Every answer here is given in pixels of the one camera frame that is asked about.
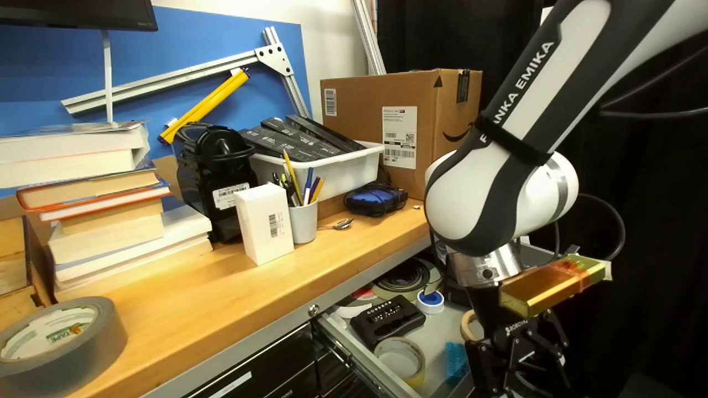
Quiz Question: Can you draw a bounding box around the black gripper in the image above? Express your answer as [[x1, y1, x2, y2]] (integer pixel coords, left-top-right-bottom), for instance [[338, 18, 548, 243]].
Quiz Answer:
[[465, 286, 575, 398]]

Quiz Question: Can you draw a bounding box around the small blue block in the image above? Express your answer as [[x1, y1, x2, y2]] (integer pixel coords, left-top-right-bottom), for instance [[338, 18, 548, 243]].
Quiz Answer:
[[445, 343, 469, 387]]

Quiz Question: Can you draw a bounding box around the grey drawer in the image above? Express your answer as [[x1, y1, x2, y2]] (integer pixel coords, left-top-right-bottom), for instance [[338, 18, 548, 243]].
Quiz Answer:
[[319, 250, 474, 398]]

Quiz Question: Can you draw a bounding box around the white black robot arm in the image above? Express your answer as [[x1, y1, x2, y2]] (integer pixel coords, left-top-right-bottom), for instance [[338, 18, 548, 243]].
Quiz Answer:
[[424, 0, 708, 261]]

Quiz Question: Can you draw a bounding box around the yellow tape roll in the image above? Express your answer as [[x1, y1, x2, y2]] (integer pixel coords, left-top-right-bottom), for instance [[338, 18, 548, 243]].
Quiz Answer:
[[374, 335, 424, 388]]

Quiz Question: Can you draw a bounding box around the black round disc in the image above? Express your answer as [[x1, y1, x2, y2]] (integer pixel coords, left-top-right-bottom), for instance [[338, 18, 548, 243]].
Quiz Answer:
[[374, 258, 432, 292]]

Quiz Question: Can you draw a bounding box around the black small case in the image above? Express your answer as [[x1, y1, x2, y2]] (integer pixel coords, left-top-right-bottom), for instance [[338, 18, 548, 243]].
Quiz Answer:
[[350, 295, 424, 346]]

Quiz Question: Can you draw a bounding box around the white plastic bin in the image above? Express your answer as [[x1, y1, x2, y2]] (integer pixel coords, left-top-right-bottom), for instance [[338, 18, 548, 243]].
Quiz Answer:
[[242, 115, 382, 199]]

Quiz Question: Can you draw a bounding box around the white pen cup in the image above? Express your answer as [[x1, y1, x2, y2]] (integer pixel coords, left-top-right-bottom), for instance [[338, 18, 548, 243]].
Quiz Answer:
[[290, 202, 319, 246]]

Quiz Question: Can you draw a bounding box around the Amazon cardboard box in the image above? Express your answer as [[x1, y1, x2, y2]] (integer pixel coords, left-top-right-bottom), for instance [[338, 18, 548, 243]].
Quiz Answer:
[[320, 68, 483, 199]]

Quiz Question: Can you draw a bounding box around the white rectangular box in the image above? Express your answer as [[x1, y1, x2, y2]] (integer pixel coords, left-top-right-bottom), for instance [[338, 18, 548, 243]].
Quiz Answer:
[[234, 183, 294, 264]]

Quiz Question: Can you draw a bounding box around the black label maker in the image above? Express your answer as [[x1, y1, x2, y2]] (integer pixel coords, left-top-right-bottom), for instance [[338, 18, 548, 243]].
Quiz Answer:
[[172, 124, 257, 243]]

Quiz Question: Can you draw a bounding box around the yellow level bar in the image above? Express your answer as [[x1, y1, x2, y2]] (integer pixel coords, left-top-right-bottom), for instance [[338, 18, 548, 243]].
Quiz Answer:
[[159, 68, 247, 144]]

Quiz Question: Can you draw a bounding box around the stack of books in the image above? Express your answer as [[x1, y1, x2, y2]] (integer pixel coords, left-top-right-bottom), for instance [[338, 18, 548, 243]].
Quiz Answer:
[[0, 121, 213, 293]]

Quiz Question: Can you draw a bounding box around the amber wrist camera box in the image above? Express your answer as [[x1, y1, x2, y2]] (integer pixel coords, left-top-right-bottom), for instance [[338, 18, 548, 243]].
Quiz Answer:
[[500, 254, 610, 317]]

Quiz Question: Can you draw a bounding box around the aluminium extrusion frame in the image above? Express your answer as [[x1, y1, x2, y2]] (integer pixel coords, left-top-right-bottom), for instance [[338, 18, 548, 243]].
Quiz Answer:
[[62, 27, 310, 117]]

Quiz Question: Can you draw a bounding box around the grey duct tape roll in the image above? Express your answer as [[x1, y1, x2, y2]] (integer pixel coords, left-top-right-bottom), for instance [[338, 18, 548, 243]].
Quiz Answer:
[[0, 295, 127, 398]]

